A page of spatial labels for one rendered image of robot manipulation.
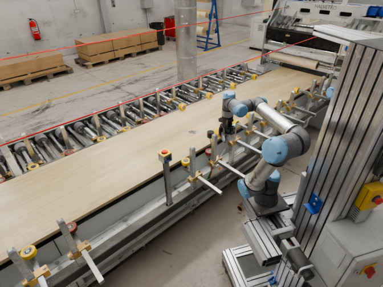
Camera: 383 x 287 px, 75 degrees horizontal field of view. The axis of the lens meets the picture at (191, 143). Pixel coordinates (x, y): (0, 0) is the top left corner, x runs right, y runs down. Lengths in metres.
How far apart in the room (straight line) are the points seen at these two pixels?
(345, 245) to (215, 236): 1.60
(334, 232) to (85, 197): 1.60
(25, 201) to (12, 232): 0.27
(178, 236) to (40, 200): 1.35
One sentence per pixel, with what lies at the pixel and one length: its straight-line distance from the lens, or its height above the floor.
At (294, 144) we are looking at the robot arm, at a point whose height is 1.63.
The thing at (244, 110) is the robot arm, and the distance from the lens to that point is 1.43.
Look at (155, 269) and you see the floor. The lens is 2.61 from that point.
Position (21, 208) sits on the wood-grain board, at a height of 0.90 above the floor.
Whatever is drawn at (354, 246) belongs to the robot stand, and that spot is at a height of 1.23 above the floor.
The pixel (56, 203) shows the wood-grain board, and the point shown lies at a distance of 2.09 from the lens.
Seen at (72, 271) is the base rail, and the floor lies 0.70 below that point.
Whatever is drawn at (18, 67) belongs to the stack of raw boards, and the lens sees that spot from 7.29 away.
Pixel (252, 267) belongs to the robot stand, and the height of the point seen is 0.21.
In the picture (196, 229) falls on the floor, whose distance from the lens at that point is 2.82.
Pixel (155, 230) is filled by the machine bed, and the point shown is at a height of 0.17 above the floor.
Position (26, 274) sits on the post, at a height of 0.91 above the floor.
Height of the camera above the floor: 2.27
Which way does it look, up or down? 35 degrees down
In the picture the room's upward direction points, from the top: 1 degrees counter-clockwise
